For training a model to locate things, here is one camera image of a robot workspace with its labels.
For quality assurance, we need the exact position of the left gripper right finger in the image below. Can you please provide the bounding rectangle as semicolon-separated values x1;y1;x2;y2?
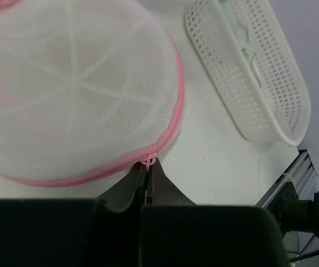
145;158;195;206

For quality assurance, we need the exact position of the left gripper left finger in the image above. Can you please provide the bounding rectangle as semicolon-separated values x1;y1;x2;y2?
97;163;148;213

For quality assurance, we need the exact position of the white mesh laundry bag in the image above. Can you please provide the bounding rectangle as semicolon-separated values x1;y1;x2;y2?
0;1;185;187

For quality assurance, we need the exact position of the white plastic basket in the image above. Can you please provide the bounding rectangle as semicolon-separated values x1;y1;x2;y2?
184;1;311;146

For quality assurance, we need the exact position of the aluminium frame rail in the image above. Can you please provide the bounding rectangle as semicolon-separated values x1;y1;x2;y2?
256;150;319;208

